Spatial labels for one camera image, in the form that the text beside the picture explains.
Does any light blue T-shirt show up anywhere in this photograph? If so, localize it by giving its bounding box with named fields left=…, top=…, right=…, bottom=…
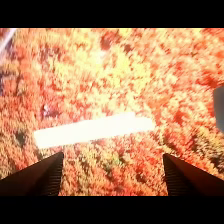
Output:
left=213, top=85, right=224, bottom=134

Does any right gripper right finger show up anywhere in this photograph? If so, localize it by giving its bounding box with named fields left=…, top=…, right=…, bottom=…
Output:
left=162, top=153, right=224, bottom=197

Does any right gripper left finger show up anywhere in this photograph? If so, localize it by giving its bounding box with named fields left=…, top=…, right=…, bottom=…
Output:
left=0, top=151, right=65, bottom=197

